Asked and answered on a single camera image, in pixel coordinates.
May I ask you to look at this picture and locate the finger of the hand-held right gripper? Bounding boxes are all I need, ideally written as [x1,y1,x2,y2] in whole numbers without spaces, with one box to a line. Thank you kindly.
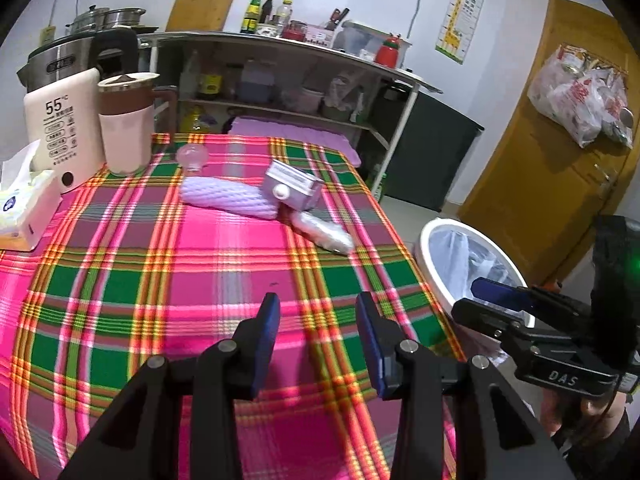
[451,297,538,356]
[470,276,596,326]

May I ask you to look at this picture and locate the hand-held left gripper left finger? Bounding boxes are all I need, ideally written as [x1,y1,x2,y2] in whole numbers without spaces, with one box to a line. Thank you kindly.
[57,291,281,480]

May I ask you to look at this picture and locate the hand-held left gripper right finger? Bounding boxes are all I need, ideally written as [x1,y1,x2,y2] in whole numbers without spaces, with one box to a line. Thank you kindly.
[355,291,576,480]

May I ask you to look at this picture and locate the white plastic bin liner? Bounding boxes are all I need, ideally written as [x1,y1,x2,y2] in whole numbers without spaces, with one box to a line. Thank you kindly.
[430,230,526,321]

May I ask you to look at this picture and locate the white round trash bin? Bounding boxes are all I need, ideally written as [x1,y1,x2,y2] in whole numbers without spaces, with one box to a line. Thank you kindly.
[414,217,536,361]

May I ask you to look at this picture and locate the person's right forearm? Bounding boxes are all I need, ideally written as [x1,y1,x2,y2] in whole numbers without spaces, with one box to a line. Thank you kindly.
[562,410,640,480]

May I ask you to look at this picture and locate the person's right hand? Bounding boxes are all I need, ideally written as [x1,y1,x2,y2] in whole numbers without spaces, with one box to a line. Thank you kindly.
[540,387,630,443]

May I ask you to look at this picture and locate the plaid tablecloth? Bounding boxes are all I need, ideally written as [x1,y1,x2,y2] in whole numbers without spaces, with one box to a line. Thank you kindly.
[0,132,468,480]

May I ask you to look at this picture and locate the clear plastic wrapped tube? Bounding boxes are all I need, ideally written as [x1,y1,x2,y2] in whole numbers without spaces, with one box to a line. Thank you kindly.
[291,211,356,256]

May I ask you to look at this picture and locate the wooden door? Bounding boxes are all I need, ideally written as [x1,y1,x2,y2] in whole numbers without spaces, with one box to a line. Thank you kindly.
[457,0,640,286]

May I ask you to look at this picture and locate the lavender cardboard box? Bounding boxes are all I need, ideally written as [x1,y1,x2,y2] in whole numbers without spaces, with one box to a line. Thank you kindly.
[264,159,323,211]

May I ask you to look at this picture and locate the black cabinet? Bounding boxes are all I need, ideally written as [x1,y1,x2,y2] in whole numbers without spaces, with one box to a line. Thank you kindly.
[357,82,485,211]

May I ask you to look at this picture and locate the clear pink round jar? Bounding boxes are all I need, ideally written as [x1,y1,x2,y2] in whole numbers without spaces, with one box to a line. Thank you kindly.
[176,144,207,171]

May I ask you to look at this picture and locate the pink lidded storage box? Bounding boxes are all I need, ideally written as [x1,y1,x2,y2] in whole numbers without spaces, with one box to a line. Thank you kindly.
[227,116,362,168]

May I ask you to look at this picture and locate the hanging plastic shopping bag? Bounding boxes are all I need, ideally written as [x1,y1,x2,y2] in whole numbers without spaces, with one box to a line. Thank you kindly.
[527,45,636,148]

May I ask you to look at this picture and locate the yellow oil bottle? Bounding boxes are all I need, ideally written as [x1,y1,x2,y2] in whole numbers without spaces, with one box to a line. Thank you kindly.
[180,105,221,135]

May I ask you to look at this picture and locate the pink plastic tub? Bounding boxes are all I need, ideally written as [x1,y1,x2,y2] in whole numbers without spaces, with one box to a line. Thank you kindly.
[300,87,325,113]

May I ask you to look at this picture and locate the crumpled plastic bags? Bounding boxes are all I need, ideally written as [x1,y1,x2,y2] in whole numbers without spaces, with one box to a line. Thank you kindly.
[325,75,366,121]

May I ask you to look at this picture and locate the pink jug with brown lid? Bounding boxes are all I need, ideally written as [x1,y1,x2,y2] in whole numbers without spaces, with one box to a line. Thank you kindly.
[96,72,178,177]

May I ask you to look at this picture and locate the dark bottle with yellow label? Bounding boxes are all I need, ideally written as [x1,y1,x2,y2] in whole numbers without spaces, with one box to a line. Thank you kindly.
[200,57,223,100]

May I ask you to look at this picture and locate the red thermos bottle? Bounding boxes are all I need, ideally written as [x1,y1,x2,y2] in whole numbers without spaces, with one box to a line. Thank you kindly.
[376,32,401,67]

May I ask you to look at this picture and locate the white plastic bottle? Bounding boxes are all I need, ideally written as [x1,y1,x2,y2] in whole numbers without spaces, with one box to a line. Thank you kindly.
[179,52,201,101]

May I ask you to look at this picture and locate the white tissue pack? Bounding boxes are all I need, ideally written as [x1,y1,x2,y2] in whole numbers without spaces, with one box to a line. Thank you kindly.
[0,140,63,252]

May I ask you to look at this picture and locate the clear plastic storage container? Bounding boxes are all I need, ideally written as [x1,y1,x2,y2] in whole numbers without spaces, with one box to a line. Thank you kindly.
[341,20,413,58]

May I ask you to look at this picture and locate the white metal shelf rack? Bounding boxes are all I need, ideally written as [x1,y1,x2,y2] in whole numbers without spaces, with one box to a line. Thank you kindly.
[140,30,443,196]

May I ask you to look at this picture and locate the white electric water dispenser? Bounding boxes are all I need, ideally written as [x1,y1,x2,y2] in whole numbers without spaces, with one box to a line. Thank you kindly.
[24,67,106,193]

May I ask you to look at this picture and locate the pink utensil box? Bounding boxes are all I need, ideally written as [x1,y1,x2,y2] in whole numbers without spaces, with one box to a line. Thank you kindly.
[305,24,336,46]

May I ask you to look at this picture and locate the clear plastic bottle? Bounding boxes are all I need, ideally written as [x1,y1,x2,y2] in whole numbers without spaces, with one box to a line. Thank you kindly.
[274,0,293,36]

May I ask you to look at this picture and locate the green bottle with yellow label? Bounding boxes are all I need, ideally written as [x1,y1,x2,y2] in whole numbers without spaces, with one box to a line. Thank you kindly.
[241,0,264,35]

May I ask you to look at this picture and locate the stainless steel electric kettle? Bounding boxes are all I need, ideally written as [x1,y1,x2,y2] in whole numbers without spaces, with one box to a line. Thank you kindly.
[16,27,141,96]

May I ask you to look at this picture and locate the steel steamer pot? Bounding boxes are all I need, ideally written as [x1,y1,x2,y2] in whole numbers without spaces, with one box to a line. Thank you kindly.
[67,5,110,35]
[102,7,147,30]

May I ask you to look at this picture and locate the giraffe wall poster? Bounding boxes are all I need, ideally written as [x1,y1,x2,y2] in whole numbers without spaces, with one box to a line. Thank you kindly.
[435,0,487,66]

